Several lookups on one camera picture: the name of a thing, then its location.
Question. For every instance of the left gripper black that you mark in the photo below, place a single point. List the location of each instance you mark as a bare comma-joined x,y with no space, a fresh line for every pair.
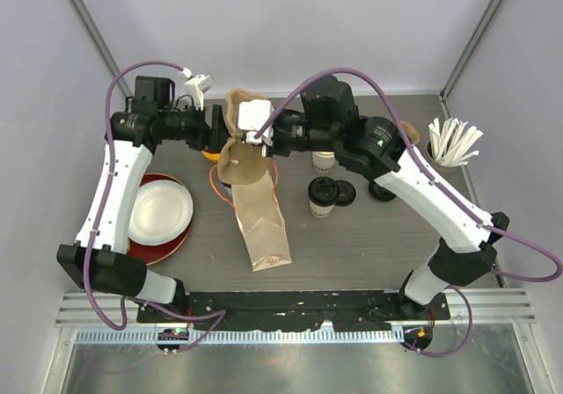
209,138

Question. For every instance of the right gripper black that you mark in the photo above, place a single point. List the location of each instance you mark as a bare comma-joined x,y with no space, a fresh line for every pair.
276,151

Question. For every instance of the cardboard cup carrier single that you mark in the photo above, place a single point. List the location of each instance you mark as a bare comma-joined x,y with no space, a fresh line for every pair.
239,163

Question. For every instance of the brown paper bag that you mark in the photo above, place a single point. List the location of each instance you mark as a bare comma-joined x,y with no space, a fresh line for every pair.
259,219

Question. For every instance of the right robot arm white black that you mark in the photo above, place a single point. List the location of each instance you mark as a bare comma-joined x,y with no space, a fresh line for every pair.
379,150

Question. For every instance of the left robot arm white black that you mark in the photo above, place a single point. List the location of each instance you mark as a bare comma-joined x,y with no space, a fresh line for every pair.
98,258

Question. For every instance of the orange bowl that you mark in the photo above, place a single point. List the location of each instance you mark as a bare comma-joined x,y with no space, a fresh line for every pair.
212,157

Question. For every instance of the stack of white paper cups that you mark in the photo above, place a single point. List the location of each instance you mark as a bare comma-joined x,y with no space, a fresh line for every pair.
323,161

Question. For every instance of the stack of black lids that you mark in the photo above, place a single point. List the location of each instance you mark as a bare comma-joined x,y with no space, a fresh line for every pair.
347,193

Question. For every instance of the cardboard cup carrier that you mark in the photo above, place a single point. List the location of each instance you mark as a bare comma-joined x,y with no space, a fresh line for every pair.
411,132

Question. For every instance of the white plate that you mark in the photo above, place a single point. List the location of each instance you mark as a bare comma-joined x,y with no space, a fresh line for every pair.
162,211

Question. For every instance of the loose black lid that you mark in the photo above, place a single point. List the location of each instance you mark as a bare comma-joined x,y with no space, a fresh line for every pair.
380,193

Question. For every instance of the bundle of wrapped straws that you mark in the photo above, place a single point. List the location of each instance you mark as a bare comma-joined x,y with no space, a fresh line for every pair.
451,142

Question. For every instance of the red plate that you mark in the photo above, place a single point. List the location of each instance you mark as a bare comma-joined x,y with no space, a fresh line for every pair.
153,254

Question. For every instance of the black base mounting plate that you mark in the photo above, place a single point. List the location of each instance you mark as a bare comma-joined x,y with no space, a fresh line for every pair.
299,311

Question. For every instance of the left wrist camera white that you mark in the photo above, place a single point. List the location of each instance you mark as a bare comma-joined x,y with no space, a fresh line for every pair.
196,85

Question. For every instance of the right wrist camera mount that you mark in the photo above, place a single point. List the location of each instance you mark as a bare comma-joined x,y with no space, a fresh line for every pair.
252,115

